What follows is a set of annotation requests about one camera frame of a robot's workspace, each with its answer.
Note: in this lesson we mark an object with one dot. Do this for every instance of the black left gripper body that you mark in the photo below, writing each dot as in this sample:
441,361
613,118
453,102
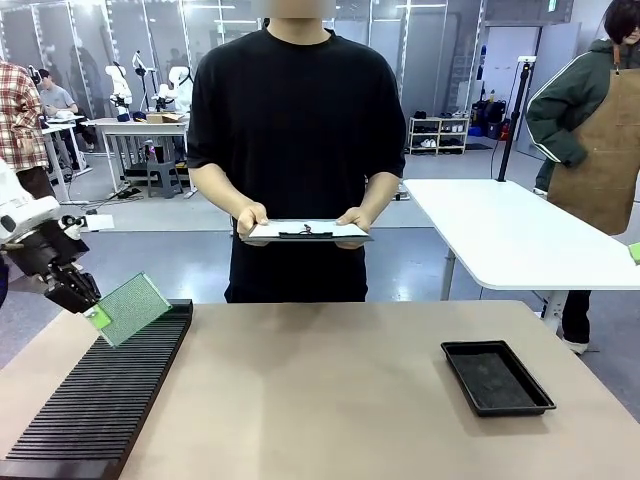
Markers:
40,255

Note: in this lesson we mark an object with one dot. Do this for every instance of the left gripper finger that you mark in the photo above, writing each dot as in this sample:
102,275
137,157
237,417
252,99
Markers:
85,287
72,300

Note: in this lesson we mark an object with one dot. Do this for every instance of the green perforated PCB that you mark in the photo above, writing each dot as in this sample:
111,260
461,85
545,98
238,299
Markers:
135,310

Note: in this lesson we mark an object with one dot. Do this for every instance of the grey clipboard with white paper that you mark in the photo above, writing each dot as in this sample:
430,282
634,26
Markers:
285,230

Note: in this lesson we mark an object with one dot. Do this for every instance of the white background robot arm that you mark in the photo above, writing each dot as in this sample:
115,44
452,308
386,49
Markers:
118,85
177,85

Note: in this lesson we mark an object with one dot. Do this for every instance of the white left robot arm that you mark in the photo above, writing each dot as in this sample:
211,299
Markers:
20,210

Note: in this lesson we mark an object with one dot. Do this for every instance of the person's left forearm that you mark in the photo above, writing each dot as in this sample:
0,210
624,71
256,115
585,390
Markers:
380,192

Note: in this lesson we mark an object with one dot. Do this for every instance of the black slotted PCB rack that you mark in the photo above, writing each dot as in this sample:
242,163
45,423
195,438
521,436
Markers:
100,400

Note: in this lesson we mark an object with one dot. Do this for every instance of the person's right hand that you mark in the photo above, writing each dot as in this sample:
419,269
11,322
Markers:
250,220

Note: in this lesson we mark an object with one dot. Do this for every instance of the person's left hand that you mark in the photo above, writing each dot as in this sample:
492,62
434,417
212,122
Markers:
357,217

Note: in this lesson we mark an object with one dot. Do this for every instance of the person in brown apron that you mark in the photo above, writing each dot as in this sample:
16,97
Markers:
600,150

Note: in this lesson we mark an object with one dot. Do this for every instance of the white background desk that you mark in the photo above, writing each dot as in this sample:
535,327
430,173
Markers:
130,125
62,122

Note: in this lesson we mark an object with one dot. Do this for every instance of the white side table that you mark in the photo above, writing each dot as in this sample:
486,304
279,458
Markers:
500,235

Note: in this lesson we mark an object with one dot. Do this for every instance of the grey plastic stool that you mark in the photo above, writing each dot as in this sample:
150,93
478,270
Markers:
165,175

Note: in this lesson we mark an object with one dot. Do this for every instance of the seated person in grey shirt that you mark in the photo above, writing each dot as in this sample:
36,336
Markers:
57,97

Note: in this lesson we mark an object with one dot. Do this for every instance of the cardboard box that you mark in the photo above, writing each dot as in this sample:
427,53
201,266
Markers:
167,118

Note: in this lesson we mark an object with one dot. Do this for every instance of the black plastic tray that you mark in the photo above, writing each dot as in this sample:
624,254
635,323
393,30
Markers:
495,380

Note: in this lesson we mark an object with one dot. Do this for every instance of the white shoe shelf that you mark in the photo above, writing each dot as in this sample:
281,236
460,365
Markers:
440,135

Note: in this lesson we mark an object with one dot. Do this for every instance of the person in black t-shirt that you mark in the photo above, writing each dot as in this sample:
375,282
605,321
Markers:
295,125

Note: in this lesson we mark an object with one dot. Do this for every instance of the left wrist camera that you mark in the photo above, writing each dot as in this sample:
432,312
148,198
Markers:
70,225

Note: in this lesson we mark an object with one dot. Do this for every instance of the black camera pole stand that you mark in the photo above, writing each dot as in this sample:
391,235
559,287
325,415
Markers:
515,120

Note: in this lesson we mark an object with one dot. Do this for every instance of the dark bags by wall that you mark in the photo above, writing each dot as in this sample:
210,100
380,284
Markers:
492,120

